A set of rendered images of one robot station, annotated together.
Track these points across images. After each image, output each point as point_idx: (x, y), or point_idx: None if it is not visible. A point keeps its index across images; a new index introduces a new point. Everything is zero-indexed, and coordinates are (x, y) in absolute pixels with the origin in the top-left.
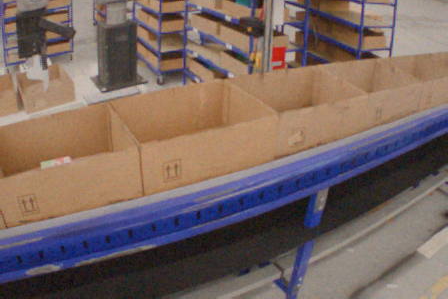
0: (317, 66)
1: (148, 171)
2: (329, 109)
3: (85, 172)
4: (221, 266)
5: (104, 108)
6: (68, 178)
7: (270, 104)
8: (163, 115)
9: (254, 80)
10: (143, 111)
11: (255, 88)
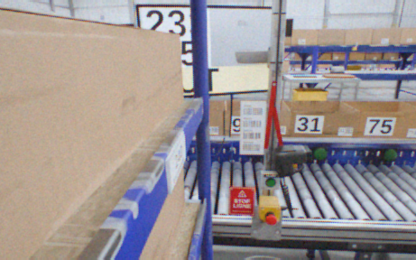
0: (291, 110)
1: (394, 111)
2: (310, 103)
3: None
4: (355, 154)
5: None
6: None
7: (324, 131)
8: (395, 125)
9: (339, 115)
10: (408, 121)
11: (337, 120)
